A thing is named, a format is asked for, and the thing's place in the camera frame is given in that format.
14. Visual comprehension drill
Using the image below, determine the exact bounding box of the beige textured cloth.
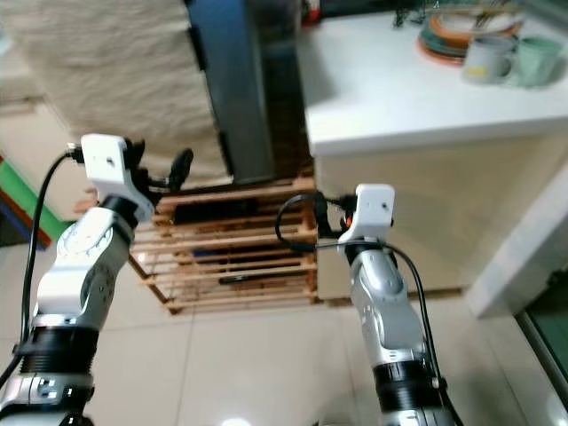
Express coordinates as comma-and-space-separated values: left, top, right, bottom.
0, 0, 232, 187

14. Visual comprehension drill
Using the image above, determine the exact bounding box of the wooden slat pallet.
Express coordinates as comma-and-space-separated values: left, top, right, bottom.
73, 176, 320, 313

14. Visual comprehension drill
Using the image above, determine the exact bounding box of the beige cabinet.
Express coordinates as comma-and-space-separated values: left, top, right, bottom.
0, 44, 94, 223

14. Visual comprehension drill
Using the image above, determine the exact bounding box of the red green blue panel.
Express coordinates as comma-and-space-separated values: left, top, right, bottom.
0, 158, 59, 249

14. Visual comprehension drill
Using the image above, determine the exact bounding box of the white top kitchen counter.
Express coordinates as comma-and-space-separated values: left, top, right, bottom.
296, 7, 568, 303

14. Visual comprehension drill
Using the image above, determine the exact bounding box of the white board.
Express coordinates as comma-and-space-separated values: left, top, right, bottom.
464, 186, 568, 320

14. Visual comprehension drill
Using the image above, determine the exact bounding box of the orange plate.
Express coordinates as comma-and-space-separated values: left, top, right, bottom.
417, 7, 529, 67

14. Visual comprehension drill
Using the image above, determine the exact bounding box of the teal plate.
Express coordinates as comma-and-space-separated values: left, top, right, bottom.
419, 9, 529, 59

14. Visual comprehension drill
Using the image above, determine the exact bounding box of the grey mug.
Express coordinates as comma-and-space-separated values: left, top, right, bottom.
461, 34, 520, 86

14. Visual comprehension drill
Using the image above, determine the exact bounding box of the pale green mug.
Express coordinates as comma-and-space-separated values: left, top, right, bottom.
508, 35, 564, 88

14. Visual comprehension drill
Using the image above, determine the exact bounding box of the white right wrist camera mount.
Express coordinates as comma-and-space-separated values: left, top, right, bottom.
349, 184, 397, 247

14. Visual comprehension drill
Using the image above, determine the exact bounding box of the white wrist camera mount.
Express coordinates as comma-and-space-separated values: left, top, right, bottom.
80, 133, 154, 223
349, 184, 397, 247

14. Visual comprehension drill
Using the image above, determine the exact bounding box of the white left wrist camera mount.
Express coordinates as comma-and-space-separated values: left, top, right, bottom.
80, 133, 154, 223

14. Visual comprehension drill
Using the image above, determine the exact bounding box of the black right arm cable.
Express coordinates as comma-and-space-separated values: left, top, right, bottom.
275, 193, 451, 393

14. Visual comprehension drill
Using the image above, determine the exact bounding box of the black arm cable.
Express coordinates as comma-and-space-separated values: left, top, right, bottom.
275, 193, 451, 393
0, 149, 87, 384

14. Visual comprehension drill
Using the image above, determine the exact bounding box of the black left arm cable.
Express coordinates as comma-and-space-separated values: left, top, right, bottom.
0, 149, 87, 384

